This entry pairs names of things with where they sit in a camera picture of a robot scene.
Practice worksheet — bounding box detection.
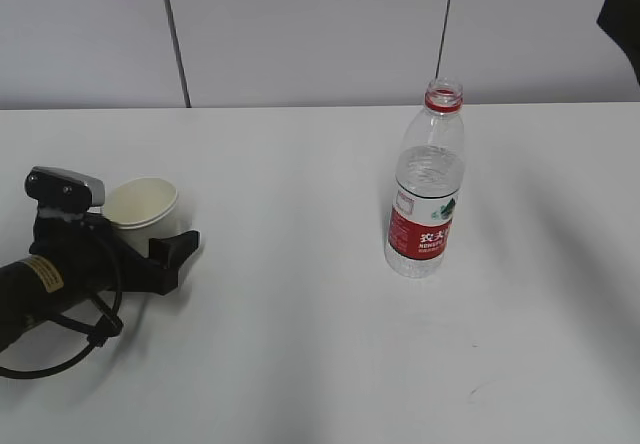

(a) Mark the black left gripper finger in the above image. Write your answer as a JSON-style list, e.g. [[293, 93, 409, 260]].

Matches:
[[148, 230, 200, 295]]

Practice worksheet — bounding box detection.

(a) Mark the clear water bottle red label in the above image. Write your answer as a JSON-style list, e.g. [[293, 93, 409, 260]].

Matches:
[[385, 78, 465, 278]]

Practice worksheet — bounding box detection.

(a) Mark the white paper cup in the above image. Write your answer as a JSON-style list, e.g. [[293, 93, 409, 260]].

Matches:
[[102, 177, 180, 257]]

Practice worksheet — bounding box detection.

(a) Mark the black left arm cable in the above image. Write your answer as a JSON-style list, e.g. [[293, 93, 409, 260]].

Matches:
[[0, 228, 125, 380]]

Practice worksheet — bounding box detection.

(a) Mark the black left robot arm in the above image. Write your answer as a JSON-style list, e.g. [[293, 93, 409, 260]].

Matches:
[[1, 213, 200, 349]]

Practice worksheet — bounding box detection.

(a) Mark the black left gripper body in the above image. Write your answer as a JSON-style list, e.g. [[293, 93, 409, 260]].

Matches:
[[29, 214, 168, 295]]

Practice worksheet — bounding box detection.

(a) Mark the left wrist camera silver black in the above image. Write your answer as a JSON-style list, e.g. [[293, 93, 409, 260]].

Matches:
[[24, 166, 105, 214]]

